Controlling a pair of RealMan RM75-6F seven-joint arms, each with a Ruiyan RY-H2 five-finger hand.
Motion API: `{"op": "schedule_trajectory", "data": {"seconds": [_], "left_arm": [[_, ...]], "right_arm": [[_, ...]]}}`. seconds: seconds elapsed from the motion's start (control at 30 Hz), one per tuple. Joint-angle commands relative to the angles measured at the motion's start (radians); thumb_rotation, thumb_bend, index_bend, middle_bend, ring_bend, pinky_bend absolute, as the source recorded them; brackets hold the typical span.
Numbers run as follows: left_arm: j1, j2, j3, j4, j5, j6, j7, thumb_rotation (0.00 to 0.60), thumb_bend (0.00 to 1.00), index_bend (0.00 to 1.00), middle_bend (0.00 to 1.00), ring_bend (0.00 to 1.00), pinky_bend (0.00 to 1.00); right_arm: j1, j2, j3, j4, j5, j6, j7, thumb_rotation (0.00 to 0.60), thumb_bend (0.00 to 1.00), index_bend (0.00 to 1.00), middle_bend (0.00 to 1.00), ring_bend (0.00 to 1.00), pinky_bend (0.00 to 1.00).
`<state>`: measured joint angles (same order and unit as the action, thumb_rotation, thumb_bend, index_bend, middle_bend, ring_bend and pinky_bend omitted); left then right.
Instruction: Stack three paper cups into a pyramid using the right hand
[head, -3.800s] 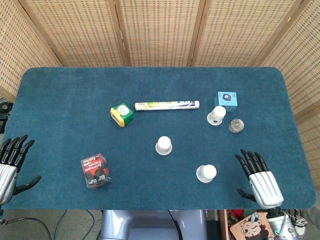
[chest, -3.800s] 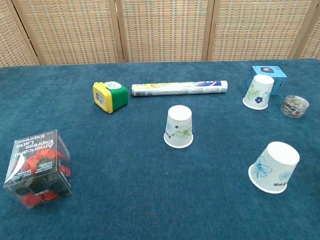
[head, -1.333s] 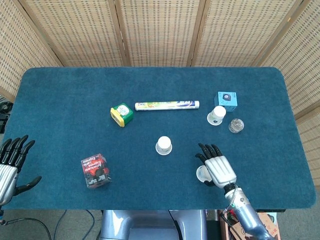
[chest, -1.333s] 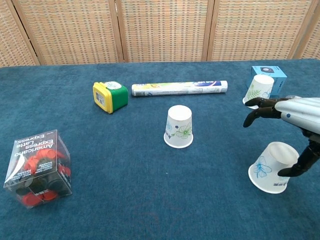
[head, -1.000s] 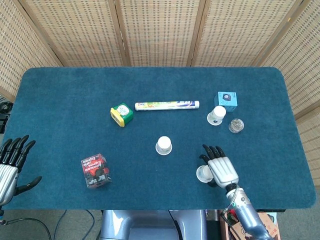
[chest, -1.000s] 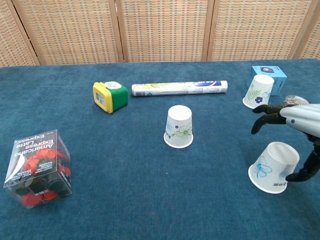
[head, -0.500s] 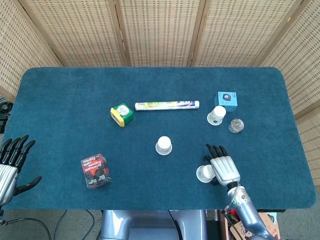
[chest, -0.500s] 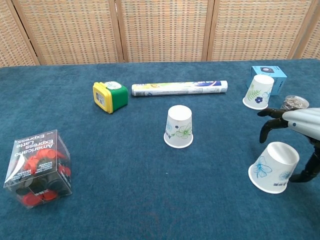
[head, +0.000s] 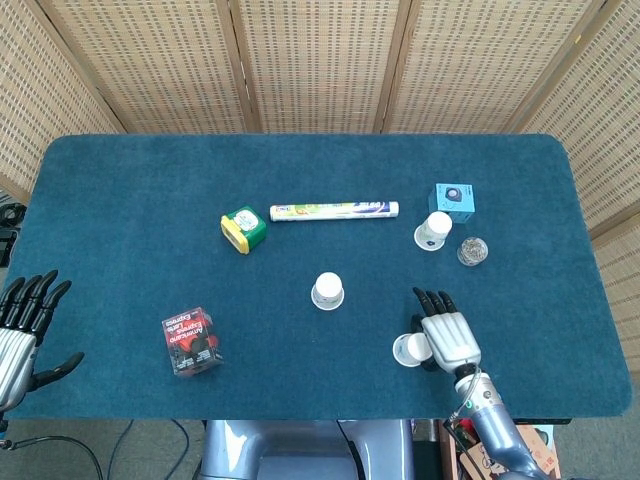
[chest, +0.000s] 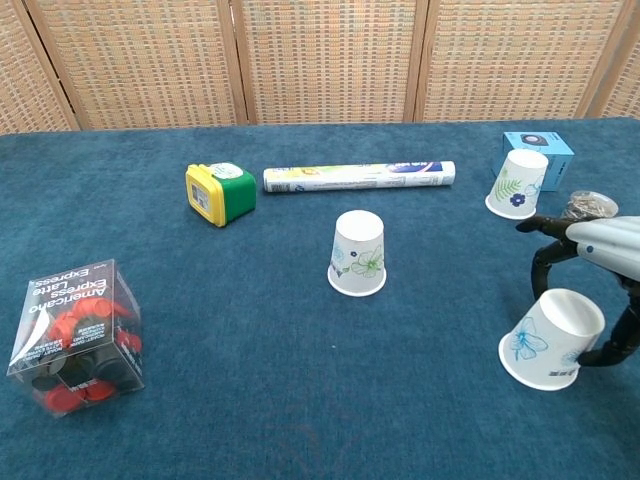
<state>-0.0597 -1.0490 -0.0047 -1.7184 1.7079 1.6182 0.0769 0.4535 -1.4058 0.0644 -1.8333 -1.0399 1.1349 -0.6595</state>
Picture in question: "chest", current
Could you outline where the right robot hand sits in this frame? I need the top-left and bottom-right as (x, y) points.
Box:
(515, 214), (640, 369)

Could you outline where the white cup fern leaf print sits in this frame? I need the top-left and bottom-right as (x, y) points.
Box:
(484, 148), (550, 221)

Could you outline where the white cup blue butterfly print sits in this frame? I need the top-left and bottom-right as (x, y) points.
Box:
(498, 288), (606, 393)

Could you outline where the clear jar of paper clips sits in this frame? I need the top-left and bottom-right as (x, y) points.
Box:
(559, 189), (620, 221)

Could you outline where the light blue cardboard box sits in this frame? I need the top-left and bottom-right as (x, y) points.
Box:
(492, 131), (575, 193)

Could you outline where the white cup green flower print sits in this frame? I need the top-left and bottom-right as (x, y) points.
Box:
(327, 210), (388, 298)

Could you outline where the white plastic wrap roll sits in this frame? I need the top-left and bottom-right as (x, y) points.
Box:
(262, 159), (456, 196)

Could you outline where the woven rattan folding screen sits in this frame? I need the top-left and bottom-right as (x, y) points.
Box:
(0, 0), (640, 135)

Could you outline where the dark blue table mat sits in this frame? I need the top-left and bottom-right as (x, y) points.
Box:
(0, 117), (640, 480)

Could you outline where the green yellow plastic container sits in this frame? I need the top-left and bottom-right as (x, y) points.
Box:
(184, 161), (258, 229)

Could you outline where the clear coffee capsule box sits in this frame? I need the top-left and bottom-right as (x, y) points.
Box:
(6, 258), (147, 419)

